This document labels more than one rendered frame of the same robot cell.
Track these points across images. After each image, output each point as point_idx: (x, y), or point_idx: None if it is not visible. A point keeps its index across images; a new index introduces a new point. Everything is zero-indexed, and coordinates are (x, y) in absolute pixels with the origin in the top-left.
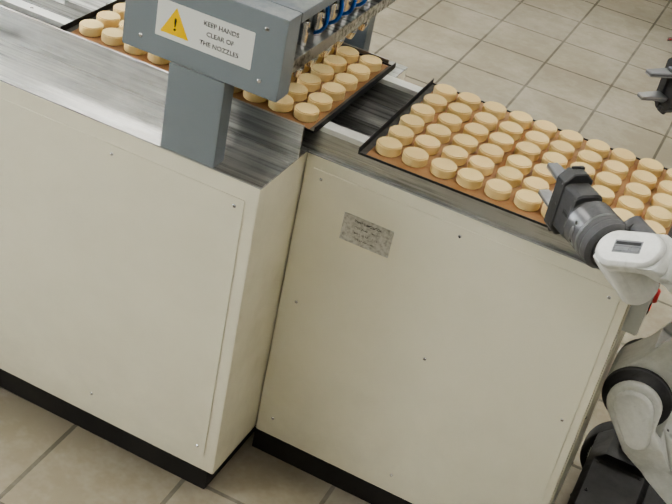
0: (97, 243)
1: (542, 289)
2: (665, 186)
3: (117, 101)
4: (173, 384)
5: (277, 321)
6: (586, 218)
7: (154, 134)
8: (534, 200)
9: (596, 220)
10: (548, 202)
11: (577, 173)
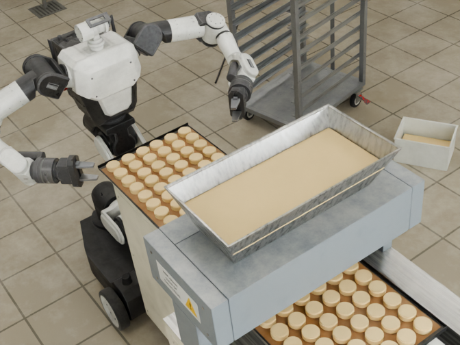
0: None
1: None
2: (132, 157)
3: (409, 290)
4: None
5: None
6: (248, 82)
7: (392, 257)
8: (217, 153)
9: (246, 79)
10: (239, 113)
11: (237, 88)
